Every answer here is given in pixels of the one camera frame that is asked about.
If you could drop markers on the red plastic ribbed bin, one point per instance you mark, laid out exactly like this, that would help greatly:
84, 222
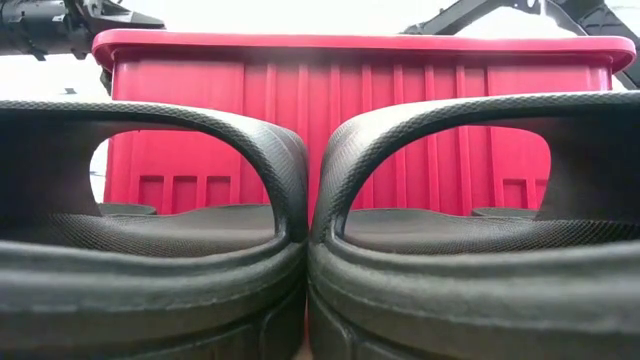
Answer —
320, 75

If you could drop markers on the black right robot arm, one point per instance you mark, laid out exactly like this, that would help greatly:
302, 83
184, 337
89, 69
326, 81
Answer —
450, 20

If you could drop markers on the small dark ceiling fixture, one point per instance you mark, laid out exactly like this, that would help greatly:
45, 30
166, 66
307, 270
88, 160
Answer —
71, 91

